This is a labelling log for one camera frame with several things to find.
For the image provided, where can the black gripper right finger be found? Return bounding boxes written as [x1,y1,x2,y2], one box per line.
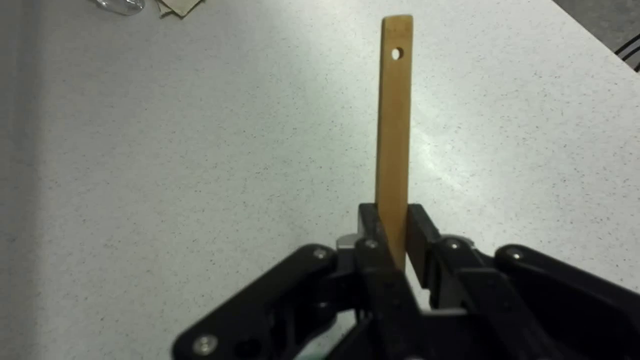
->
[405,203,640,360]

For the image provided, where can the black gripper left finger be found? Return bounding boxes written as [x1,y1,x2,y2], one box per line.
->
[170,203,428,360]

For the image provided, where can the beige crumpled cloth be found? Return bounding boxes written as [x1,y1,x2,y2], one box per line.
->
[158,0,206,20]

